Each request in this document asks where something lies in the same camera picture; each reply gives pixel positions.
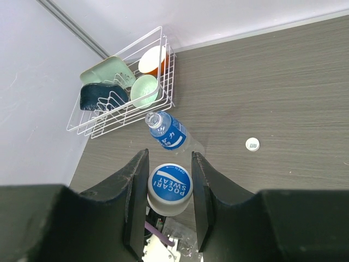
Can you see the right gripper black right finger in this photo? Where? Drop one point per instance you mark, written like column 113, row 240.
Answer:
column 234, row 224

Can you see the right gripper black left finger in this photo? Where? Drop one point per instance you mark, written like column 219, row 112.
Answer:
column 51, row 222

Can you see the blue pocari sweat cap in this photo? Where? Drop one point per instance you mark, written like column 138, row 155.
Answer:
column 170, row 188

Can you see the plain white bottle cap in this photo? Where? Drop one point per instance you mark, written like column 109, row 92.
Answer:
column 252, row 144

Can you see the blue labelled plastic bottle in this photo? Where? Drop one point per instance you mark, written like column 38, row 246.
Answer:
column 172, row 135

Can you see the dark blue plate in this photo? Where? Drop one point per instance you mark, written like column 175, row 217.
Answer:
column 101, row 96

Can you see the mint green plate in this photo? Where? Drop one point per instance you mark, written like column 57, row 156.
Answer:
column 112, row 70

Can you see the mint green bowl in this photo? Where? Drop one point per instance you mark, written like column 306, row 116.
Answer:
column 145, row 92

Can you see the orange white bowl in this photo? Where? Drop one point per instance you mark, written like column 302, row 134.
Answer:
column 153, row 61

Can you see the white wire dish rack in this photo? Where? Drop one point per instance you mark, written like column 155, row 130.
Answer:
column 96, row 123

